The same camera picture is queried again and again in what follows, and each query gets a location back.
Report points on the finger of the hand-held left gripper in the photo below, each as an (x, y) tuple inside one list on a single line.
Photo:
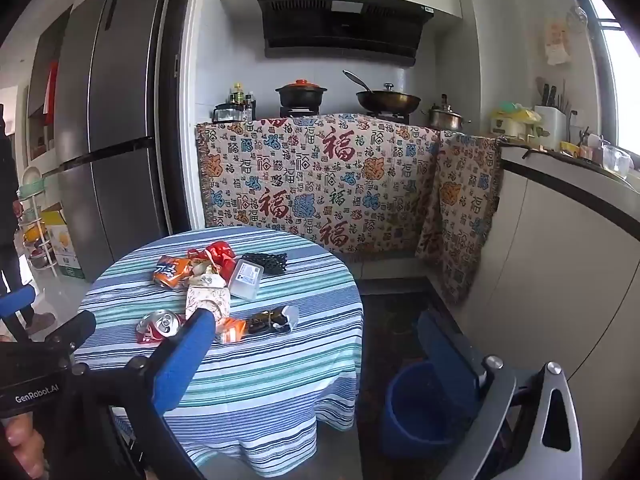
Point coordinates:
[(15, 305), (70, 329)]

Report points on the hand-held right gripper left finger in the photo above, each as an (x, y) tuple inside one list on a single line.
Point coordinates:
[(182, 365)]

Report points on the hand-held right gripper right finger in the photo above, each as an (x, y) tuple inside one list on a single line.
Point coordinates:
[(450, 360)]

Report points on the crushed red can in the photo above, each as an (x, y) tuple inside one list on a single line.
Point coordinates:
[(157, 327)]

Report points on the small orange packet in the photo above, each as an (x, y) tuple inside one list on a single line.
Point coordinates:
[(231, 330)]

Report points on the blue plastic bin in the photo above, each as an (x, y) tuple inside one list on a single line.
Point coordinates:
[(415, 410)]

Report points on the floral tissue box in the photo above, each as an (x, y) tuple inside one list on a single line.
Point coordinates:
[(210, 297)]

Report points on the beige paper wrapper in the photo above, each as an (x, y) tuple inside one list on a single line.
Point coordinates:
[(206, 276)]

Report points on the large orange snack packet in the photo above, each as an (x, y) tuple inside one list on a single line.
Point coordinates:
[(170, 272)]

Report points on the dark foil wrapper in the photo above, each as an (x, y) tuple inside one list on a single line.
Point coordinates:
[(270, 321)]

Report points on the clear plastic box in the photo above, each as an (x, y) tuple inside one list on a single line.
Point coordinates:
[(246, 280)]

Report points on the red plastic bag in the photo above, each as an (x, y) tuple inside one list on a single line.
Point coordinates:
[(220, 255)]

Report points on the black mesh bag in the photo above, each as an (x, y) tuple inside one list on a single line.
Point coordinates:
[(267, 263)]

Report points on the person's left hand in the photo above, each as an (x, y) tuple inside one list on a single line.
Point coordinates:
[(24, 447)]

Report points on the yellow green carton box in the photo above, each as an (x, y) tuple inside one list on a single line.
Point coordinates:
[(65, 247)]

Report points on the white storage rack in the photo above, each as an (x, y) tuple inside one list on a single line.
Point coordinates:
[(35, 220)]

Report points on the striped tablecloth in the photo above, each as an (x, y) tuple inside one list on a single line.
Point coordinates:
[(280, 360)]

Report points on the narrow printed blanket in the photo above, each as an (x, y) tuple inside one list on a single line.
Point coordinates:
[(462, 220)]

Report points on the white kitchen counter cabinet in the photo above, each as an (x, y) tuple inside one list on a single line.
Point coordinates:
[(560, 270)]

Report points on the grey refrigerator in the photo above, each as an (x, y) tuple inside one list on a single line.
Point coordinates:
[(110, 110)]

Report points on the steel cooking pot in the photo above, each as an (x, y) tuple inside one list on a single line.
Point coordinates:
[(445, 117)]

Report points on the white appliance with yellow cloth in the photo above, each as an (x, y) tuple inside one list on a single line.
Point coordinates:
[(507, 122)]

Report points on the white knife holder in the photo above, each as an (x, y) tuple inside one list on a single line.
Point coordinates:
[(549, 127)]

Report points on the black glass jug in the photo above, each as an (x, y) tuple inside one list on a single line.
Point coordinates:
[(222, 113)]

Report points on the clear plastic container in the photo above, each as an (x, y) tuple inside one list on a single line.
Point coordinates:
[(616, 160)]

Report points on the black wok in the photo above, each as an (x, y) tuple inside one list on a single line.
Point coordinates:
[(387, 101)]

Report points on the dark sauce bottle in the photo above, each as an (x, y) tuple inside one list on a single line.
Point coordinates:
[(237, 96), (249, 106)]

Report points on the gas stove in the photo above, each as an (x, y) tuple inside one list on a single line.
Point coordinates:
[(300, 111)]

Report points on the black clay pot orange lid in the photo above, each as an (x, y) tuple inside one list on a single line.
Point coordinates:
[(301, 94)]

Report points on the window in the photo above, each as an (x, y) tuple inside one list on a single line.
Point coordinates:
[(622, 70)]

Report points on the black range hood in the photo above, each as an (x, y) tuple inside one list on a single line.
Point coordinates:
[(340, 25)]

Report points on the hanging wall bag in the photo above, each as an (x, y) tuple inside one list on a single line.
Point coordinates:
[(557, 42)]

